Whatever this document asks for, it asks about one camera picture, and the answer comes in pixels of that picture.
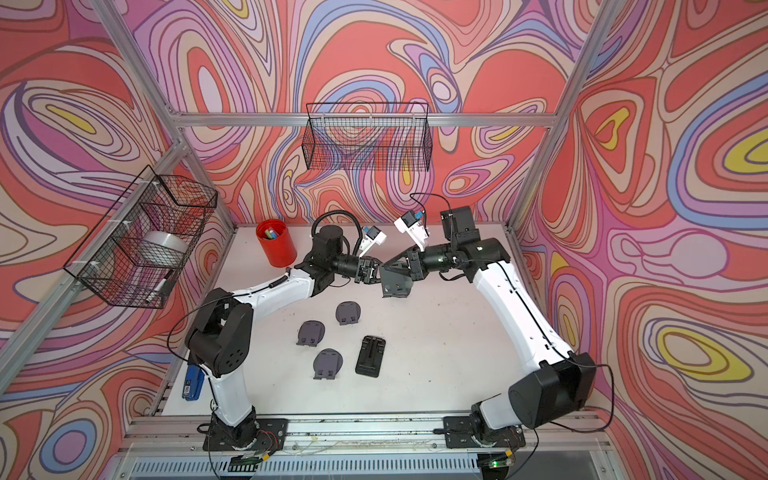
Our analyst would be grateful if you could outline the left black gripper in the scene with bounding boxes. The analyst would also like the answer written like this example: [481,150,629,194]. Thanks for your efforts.
[327,256,396,289]

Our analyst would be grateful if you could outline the dark grey phone stand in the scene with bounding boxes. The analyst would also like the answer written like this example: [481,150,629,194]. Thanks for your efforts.
[379,256,413,298]

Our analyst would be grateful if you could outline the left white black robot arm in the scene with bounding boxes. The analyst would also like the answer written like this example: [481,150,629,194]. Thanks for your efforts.
[183,210,386,453]

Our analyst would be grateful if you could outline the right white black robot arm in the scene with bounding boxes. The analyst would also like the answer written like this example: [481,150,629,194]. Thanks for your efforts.
[380,206,597,446]

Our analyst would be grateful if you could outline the grey folded phone stand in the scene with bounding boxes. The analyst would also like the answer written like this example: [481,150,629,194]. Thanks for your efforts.
[297,320,326,347]
[335,301,362,326]
[313,348,343,380]

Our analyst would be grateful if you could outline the black rectangular phone stand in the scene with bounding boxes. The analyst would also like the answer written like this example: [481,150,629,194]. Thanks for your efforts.
[355,335,386,378]

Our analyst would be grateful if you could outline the red cylindrical pen cup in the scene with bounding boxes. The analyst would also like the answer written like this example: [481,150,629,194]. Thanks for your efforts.
[256,219,297,268]

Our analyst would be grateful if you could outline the blue stapler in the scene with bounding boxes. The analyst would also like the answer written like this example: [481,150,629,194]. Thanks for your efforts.
[182,364,205,401]

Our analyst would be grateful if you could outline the white marker in basket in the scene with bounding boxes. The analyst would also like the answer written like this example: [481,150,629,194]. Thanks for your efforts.
[145,278,170,305]

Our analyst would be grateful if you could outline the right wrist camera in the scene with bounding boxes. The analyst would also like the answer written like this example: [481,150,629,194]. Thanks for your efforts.
[394,210,428,250]

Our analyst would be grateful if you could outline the rear black wire basket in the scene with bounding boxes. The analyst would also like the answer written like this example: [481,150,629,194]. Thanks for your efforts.
[301,101,433,172]

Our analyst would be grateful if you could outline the black wire basket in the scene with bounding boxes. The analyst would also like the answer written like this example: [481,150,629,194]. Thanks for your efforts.
[301,101,433,172]
[63,166,218,309]

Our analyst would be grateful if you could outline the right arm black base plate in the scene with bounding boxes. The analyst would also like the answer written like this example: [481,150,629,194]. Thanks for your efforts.
[434,413,527,451]

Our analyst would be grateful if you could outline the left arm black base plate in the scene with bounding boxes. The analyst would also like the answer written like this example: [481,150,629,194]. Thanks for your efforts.
[197,415,289,454]

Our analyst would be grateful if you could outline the left black wire basket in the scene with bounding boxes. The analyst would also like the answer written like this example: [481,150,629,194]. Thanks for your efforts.
[63,166,218,309]

